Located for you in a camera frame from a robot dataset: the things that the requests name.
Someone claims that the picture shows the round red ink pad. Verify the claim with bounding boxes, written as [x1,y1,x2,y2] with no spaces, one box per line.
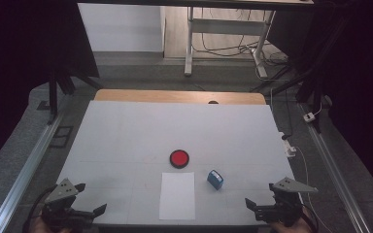
[169,149,190,170]

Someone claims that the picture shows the person's right hand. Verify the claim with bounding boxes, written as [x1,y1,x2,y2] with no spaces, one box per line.
[270,210,312,233]

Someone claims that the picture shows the dark curtain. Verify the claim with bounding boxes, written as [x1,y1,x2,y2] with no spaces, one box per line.
[0,0,101,178]
[267,0,373,203]

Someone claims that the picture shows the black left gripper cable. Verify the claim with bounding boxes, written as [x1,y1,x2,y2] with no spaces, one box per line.
[22,186,56,233]

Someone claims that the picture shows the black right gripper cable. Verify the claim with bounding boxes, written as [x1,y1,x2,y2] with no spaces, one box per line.
[302,204,320,233]

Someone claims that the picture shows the blue stamp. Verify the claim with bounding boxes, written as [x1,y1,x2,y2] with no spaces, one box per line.
[206,169,224,191]

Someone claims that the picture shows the black rectangular floor frame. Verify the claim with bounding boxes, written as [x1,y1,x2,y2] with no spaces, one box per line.
[49,125,75,150]

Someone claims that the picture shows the white metal desk frame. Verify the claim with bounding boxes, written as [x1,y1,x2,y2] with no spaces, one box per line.
[184,6,277,80]

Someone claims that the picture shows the black metal stand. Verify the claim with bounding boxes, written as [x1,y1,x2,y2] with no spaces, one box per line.
[251,61,326,134]
[46,67,104,126]

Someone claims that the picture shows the white power strip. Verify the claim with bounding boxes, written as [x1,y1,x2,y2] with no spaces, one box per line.
[278,130,297,159]

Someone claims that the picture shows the thin white cable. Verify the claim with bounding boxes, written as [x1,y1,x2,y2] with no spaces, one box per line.
[294,146,334,233]

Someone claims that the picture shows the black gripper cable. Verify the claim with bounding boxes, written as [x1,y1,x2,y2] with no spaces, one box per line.
[22,186,56,233]
[302,204,320,233]

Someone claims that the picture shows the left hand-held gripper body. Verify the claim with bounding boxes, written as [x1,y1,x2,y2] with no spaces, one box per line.
[41,178,95,233]

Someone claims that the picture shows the white paper sheet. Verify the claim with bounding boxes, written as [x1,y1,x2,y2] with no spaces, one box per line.
[158,172,196,221]

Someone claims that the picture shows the aluminium rail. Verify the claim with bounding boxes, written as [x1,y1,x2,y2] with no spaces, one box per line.
[0,111,65,233]
[298,102,372,233]

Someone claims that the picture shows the person's left hand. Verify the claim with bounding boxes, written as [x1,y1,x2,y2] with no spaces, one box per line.
[28,216,74,233]

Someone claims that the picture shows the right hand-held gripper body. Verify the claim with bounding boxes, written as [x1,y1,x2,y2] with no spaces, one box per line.
[254,177,319,227]

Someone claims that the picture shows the tangle of dark floor cables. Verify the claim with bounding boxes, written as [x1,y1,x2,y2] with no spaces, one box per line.
[192,8,289,67]

